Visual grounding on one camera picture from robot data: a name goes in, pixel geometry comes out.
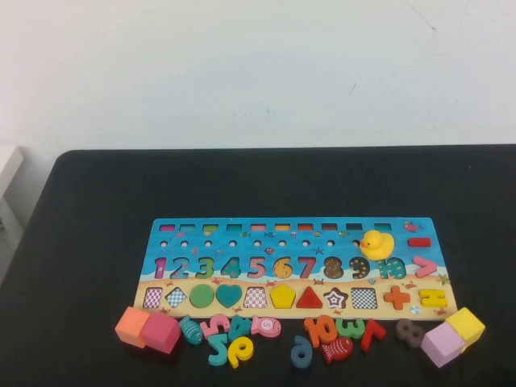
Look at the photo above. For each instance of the orange foam cube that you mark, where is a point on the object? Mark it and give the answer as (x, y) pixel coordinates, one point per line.
(131, 324)

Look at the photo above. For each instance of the teal number four piece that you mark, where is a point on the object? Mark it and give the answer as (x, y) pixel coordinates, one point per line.
(244, 328)

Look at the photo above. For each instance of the yellow foam cube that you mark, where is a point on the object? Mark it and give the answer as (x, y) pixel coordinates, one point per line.
(467, 324)

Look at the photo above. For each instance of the red minus sign piece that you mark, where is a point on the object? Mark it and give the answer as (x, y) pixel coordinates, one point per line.
(419, 242)

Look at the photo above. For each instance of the hot pink foam cube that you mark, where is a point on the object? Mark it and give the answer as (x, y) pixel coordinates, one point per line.
(159, 332)

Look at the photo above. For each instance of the teal heart piece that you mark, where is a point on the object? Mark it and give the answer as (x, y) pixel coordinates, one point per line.
(229, 295)

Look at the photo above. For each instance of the yellow number six piece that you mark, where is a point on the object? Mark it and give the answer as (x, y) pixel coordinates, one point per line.
(234, 360)

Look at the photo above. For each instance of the yellow equals sign piece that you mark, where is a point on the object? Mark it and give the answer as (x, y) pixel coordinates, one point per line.
(432, 302)

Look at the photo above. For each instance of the orange plus sign piece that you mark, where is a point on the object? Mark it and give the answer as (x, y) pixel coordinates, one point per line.
(397, 298)

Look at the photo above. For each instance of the yellow rubber duck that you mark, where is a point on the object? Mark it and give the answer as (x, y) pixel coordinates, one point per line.
(377, 246)

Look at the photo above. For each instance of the red fish piece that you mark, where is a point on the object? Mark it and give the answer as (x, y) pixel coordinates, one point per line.
(338, 350)

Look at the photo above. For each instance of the yellow pentagon piece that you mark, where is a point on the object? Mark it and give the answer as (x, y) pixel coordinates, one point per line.
(283, 298)

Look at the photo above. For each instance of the red triangle piece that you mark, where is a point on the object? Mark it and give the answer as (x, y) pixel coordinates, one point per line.
(309, 300)

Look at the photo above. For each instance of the green circle piece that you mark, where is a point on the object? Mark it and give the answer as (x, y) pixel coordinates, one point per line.
(201, 296)

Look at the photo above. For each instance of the blue number nine piece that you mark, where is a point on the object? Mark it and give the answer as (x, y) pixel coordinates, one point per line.
(301, 364)

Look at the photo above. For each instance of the pink fish piece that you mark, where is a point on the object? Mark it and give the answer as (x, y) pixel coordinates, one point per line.
(266, 325)

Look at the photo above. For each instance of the pink number five piece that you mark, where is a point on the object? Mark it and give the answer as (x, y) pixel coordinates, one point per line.
(219, 321)

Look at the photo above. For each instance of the brown number eight piece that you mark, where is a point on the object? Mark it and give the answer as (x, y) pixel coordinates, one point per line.
(409, 332)

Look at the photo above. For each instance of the red number seven piece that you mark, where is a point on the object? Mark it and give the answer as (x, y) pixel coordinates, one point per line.
(379, 331)

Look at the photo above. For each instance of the orange number ten piece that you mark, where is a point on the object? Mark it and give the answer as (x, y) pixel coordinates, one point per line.
(310, 328)

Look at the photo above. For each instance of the light pink foam cube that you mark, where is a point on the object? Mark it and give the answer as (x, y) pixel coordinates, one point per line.
(441, 344)

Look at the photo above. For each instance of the teal s-shaped number piece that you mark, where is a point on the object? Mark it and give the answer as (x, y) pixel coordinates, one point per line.
(219, 350)

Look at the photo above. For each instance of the colourful wooden number puzzle board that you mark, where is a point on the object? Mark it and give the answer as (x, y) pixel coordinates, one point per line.
(169, 235)

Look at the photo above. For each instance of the pink greater-than sign piece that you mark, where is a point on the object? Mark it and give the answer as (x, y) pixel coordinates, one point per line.
(431, 267)

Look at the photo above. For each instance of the green number three piece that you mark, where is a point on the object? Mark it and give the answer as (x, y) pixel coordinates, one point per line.
(350, 330)

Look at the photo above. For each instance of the teal fish piece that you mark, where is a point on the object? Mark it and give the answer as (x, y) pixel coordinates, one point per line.
(190, 329)

